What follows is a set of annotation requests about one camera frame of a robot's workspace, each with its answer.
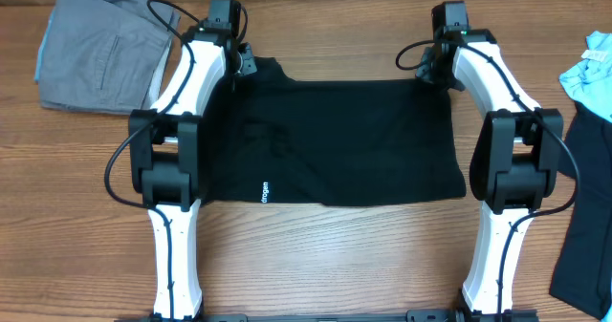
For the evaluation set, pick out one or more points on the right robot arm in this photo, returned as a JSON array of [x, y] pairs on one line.
[[514, 163]]

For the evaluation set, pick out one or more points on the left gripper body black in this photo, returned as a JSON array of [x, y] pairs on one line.
[[249, 65]]

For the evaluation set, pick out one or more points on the folded light blue garment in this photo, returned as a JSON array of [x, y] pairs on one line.
[[40, 54]]

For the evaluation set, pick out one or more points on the light blue shirt right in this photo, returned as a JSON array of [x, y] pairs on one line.
[[589, 81]]

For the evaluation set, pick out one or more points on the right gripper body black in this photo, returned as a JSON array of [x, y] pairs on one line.
[[427, 69]]

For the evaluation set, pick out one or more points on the black garment at right edge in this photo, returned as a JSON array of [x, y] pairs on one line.
[[582, 277]]

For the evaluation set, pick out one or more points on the black Sydrogen t-shirt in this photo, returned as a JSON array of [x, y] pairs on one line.
[[274, 139]]

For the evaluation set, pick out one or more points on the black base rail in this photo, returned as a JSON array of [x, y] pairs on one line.
[[435, 315]]

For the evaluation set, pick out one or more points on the folded grey trousers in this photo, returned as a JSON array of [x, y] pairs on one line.
[[105, 56]]

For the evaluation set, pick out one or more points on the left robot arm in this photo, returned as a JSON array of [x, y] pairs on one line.
[[167, 166]]

